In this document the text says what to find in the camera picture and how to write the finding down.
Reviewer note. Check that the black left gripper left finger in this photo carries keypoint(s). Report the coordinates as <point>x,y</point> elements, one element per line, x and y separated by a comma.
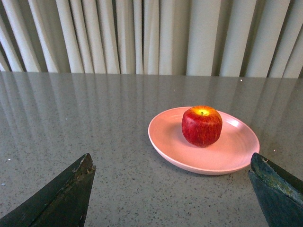
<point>63,202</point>

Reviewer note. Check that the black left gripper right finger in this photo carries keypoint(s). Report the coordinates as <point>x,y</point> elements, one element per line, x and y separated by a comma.
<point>279,193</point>

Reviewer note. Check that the pink plate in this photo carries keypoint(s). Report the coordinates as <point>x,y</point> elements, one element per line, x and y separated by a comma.
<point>232,152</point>

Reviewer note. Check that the red apple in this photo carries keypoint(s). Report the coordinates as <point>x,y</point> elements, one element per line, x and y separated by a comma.
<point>201,125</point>

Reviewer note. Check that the white pleated curtain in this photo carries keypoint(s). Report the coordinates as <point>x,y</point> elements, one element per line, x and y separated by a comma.
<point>227,38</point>

